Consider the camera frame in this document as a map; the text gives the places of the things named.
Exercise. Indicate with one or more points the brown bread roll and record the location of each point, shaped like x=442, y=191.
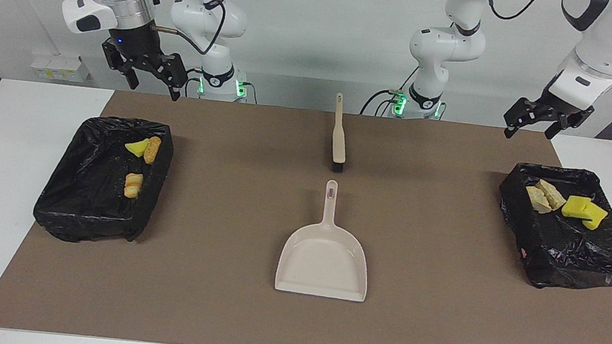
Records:
x=152, y=149

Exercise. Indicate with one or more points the brown table mat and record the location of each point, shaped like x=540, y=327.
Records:
x=291, y=328

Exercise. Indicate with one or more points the white socket box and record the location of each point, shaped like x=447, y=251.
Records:
x=60, y=67

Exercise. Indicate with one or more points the pale bread piece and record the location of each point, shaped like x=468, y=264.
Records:
x=133, y=184

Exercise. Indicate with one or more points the black bag lined bin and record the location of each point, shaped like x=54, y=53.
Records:
x=90, y=202

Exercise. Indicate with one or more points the yellow sponge piece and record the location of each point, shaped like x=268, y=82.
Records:
x=576, y=206
x=596, y=216
x=137, y=147

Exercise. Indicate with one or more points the beige plastic dustpan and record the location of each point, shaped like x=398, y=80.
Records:
x=323, y=263

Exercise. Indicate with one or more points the beige hand brush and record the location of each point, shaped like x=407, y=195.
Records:
x=339, y=136

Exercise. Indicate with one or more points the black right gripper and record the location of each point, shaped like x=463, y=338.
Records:
x=137, y=43

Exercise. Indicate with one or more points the striped croissant piece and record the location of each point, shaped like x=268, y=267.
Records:
x=553, y=194
x=537, y=200

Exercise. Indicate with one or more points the black bag bin pink spot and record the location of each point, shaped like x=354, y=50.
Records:
x=573, y=254

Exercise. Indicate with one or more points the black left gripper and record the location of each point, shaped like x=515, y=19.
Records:
x=557, y=103

